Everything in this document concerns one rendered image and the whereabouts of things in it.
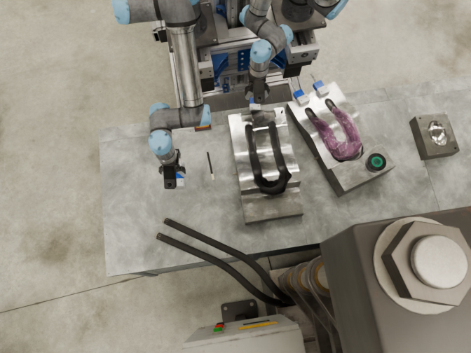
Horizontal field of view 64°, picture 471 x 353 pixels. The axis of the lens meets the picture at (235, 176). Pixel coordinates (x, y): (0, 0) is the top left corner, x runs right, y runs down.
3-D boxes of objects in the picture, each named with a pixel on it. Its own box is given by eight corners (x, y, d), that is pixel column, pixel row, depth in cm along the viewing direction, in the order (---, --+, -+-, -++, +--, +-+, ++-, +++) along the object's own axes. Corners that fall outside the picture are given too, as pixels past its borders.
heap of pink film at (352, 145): (305, 120, 176) (308, 112, 168) (338, 104, 178) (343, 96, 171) (333, 167, 169) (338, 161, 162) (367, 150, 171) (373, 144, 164)
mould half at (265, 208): (228, 122, 182) (227, 110, 169) (281, 115, 183) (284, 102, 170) (244, 225, 168) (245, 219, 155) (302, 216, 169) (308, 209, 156)
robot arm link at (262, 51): (277, 45, 138) (261, 59, 136) (274, 63, 149) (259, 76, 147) (262, 33, 140) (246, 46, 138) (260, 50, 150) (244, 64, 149)
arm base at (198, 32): (171, 15, 171) (167, -2, 162) (204, 9, 172) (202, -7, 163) (176, 42, 167) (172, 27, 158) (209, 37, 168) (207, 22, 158)
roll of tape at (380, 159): (362, 159, 165) (364, 156, 161) (378, 153, 165) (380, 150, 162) (370, 175, 163) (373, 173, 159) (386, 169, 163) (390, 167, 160)
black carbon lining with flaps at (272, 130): (242, 127, 174) (242, 118, 165) (277, 122, 174) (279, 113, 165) (255, 199, 164) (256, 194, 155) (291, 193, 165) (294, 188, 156)
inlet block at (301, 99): (286, 87, 184) (287, 81, 179) (295, 83, 185) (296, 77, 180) (298, 109, 181) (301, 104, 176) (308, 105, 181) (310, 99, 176)
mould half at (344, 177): (286, 108, 184) (289, 97, 174) (331, 87, 187) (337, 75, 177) (338, 197, 171) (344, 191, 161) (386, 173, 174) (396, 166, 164)
